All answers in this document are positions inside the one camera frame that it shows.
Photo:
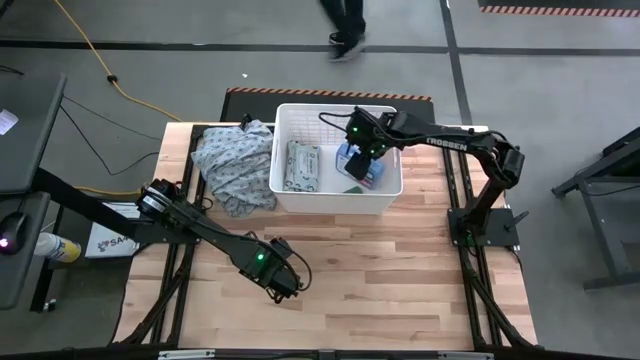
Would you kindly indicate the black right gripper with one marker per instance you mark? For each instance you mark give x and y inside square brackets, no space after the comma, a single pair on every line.
[372,132]

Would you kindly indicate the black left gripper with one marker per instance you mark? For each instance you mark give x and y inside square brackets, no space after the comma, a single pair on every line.
[267,272]

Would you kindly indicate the blue first aid kit box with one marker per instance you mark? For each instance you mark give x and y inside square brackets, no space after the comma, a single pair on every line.
[376,172]

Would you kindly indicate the green bandage roll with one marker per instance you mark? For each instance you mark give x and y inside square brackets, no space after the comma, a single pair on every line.
[354,190]

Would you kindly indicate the grey patterned wipes pack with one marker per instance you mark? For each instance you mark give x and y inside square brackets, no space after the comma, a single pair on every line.
[302,167]

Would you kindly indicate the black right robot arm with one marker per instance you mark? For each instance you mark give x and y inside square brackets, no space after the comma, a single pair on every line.
[415,131]

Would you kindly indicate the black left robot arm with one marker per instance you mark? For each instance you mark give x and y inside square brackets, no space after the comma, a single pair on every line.
[215,232]

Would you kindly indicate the white perforated plastic basket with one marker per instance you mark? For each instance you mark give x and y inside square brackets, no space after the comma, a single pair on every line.
[330,200]

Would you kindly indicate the black mat with striped edge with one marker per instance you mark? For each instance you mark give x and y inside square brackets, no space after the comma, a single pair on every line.
[550,4]
[250,107]

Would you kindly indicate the grey patterned cloth gown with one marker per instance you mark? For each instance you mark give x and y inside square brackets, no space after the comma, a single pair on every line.
[235,160]

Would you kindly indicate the person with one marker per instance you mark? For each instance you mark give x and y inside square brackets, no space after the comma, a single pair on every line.
[347,20]

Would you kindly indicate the white box with logo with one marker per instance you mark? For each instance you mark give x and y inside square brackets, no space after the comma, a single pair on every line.
[107,245]

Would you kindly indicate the black diagonal support beam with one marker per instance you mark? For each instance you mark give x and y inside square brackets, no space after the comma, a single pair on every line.
[80,202]

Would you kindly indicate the white and yellow bottle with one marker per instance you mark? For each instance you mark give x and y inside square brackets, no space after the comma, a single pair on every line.
[57,247]

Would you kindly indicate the dark grey desk shelf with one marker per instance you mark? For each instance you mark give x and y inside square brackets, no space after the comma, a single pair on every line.
[20,285]

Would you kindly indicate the black side table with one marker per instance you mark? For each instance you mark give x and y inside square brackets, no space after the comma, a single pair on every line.
[627,150]

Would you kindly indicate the dark grey desk top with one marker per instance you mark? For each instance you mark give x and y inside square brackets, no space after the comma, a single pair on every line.
[30,150]

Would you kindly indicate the white paper note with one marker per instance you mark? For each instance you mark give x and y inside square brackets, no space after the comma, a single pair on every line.
[6,122]

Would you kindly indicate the black aluminium table frame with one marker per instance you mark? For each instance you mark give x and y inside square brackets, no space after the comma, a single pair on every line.
[176,310]

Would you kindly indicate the grey metal bracket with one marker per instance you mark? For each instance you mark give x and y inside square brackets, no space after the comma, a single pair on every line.
[465,355]
[185,354]

